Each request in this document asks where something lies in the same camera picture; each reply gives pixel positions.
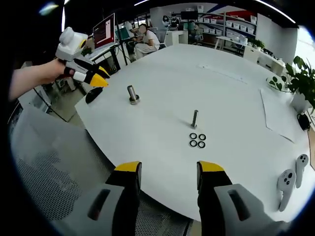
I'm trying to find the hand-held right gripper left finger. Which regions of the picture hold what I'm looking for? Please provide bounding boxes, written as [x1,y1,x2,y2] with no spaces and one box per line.
[50,161,143,236]

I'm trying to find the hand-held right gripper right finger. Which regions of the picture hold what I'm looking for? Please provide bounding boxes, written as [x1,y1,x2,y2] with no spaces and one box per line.
[196,161,286,236]

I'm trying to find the thick steel threaded stud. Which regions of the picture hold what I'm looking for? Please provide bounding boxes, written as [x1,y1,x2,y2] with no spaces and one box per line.
[126,85,141,106]

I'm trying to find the thin steel threaded stud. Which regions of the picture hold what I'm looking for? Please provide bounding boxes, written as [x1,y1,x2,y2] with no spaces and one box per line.
[189,109,199,129]

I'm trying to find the person's left hand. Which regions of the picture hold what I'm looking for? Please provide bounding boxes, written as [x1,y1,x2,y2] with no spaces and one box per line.
[36,58,76,86]

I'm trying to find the black computer mouse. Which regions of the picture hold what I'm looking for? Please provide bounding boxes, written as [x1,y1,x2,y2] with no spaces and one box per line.
[85,87,103,104]

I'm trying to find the white laptop with red screen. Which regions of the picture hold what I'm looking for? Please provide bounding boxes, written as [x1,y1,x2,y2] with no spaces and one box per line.
[86,12,119,59]

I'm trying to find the white game controller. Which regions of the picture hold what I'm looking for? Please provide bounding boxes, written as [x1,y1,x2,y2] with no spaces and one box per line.
[277,169,297,212]
[295,153,310,189]

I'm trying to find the grey mesh chair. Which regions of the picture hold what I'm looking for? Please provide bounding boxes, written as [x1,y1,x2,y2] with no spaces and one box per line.
[9,105,195,236]

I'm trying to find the white low cabinet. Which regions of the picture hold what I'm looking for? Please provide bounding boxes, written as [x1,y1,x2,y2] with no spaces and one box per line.
[167,29,189,47]

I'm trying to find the white paper sheet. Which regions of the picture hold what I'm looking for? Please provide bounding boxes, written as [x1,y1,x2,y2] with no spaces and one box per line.
[259,88,308,143]

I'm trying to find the black monitor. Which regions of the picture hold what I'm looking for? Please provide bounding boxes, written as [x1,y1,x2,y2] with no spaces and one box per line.
[181,11,198,22]

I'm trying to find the small black object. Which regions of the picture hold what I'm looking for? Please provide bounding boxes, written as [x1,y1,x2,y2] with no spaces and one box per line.
[296,112,311,131]

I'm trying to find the white plant pot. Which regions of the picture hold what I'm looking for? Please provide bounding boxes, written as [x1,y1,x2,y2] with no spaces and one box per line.
[290,92,312,114]

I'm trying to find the white standing desk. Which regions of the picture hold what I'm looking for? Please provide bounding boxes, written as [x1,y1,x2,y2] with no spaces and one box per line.
[216,35,248,51]

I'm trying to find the storage shelf with white bins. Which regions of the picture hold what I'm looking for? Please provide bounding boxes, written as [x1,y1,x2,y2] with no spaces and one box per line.
[196,4,258,46]

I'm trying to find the white long cabinet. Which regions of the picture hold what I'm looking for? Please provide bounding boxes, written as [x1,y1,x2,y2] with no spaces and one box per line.
[243,44,286,77]

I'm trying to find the large green potted plant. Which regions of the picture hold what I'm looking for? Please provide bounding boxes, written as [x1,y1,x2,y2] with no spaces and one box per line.
[267,56,315,109]

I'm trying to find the small green plant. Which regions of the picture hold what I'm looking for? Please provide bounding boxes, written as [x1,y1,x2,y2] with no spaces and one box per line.
[247,38,266,50]

